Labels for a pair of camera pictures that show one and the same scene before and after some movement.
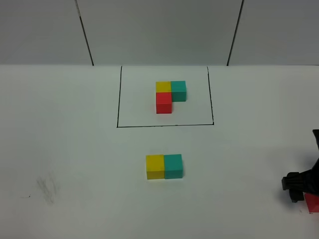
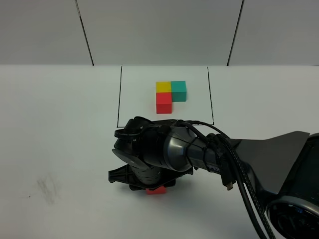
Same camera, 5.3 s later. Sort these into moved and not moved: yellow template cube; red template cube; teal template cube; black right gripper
Moved: black right gripper
Not moved: teal template cube; red template cube; yellow template cube
